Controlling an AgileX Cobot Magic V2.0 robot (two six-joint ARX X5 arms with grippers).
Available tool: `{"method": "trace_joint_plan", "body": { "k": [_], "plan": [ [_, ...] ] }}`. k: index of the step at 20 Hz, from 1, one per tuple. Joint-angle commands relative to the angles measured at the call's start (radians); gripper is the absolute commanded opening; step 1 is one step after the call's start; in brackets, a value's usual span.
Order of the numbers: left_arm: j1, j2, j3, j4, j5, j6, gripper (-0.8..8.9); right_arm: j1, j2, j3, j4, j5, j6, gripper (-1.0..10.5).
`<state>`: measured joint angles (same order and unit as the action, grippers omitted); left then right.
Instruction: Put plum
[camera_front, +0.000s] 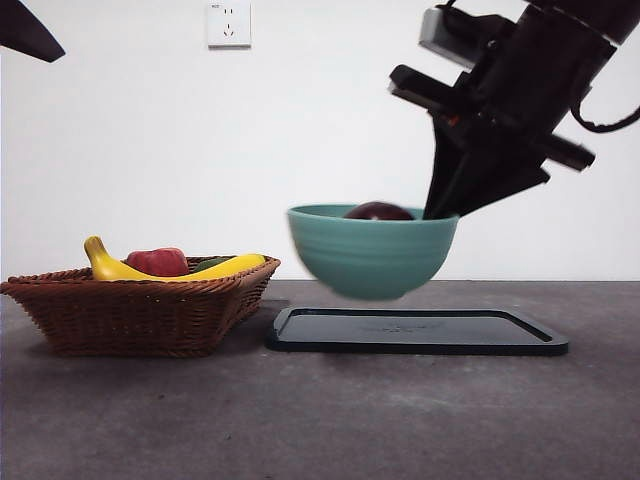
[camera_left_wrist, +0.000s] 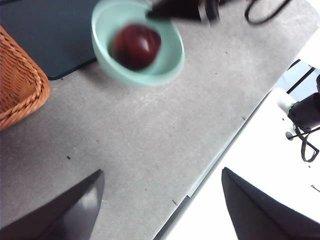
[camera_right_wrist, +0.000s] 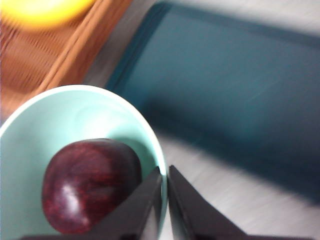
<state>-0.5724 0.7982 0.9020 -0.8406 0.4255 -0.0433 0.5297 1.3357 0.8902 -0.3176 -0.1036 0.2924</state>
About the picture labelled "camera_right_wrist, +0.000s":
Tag dark rectangular tray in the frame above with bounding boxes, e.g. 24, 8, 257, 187
106, 1, 320, 208

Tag dark purple plum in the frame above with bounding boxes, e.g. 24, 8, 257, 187
41, 138, 143, 235

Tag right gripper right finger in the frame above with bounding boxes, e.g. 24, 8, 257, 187
168, 164, 316, 240

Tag brown wicker basket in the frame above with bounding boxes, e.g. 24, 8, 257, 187
0, 0, 133, 118

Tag yellow banana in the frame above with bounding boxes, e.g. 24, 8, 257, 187
0, 0, 96, 28

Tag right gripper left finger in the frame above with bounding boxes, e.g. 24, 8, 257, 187
22, 166, 163, 240

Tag teal ribbed bowl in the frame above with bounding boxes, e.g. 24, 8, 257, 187
0, 84, 168, 240

